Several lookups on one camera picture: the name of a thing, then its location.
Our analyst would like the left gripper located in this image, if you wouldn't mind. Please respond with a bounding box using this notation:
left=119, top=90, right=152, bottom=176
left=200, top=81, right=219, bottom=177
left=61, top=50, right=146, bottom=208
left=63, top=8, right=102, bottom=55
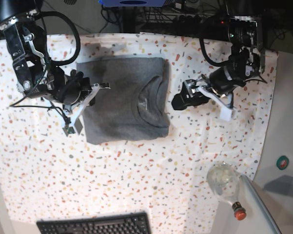
left=171, top=79, right=210, bottom=110

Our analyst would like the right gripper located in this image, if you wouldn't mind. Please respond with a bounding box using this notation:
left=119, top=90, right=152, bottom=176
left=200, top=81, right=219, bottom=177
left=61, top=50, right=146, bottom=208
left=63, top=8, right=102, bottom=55
left=55, top=70, right=92, bottom=105

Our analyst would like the grey t-shirt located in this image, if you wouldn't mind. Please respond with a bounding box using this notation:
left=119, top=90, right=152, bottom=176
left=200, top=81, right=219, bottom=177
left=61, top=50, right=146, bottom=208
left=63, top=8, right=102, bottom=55
left=77, top=58, right=170, bottom=145

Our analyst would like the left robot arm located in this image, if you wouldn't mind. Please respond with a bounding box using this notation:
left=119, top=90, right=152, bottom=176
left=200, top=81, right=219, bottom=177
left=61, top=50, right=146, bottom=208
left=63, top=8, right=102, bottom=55
left=172, top=0, right=265, bottom=111

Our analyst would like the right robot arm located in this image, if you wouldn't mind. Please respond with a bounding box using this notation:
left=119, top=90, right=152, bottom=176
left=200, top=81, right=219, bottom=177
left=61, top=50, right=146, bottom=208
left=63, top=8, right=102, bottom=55
left=0, top=0, right=93, bottom=105

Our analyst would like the terrazzo pattern table cloth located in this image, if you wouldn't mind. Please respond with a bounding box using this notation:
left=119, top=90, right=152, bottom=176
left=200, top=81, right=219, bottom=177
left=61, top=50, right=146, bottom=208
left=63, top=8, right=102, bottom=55
left=0, top=40, right=278, bottom=234

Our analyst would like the clear bottle with red cap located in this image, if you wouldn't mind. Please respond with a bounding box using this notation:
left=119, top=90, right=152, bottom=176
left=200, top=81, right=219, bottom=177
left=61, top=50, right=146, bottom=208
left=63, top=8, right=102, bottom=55
left=207, top=162, right=247, bottom=221

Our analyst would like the blue box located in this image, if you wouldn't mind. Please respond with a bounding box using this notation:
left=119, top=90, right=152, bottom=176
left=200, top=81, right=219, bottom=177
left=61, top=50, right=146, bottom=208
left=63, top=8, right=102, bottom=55
left=98, top=0, right=175, bottom=7

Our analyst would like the green tape roll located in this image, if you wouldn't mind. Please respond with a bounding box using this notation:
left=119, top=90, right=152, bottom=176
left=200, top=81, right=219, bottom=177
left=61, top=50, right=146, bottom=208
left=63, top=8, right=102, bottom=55
left=276, top=156, right=289, bottom=170

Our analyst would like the black keyboard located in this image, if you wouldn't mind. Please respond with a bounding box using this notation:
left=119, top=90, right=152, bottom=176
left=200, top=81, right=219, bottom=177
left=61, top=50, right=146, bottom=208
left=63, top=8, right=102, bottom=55
left=36, top=213, right=152, bottom=234

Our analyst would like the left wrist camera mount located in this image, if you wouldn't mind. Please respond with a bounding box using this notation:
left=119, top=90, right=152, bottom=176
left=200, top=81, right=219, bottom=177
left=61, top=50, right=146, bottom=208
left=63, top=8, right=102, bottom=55
left=195, top=75, right=235, bottom=121

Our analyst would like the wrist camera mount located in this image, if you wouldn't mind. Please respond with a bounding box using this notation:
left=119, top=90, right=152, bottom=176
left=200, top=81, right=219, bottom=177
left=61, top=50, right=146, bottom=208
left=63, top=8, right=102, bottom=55
left=195, top=75, right=235, bottom=121
left=42, top=81, right=112, bottom=136

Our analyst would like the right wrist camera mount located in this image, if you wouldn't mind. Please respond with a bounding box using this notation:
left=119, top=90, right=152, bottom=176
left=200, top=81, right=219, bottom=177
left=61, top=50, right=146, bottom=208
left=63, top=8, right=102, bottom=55
left=42, top=81, right=112, bottom=136

